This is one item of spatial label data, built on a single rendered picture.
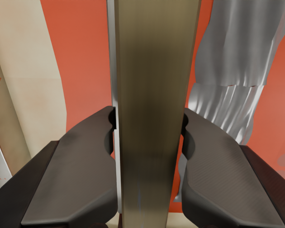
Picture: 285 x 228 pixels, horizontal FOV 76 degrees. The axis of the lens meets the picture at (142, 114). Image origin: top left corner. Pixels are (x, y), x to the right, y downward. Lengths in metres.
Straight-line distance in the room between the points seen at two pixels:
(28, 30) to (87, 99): 0.08
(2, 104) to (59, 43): 0.08
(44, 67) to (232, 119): 0.19
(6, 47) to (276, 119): 0.28
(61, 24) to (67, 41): 0.01
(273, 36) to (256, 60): 0.02
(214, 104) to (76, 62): 0.14
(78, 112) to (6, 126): 0.07
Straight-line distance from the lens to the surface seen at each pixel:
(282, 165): 0.30
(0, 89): 0.22
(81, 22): 0.18
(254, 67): 0.20
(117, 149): 0.17
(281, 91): 0.23
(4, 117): 0.22
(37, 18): 0.19
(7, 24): 0.21
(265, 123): 0.24
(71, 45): 0.19
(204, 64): 0.18
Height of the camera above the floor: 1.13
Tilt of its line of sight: 62 degrees down
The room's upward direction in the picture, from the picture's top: 180 degrees clockwise
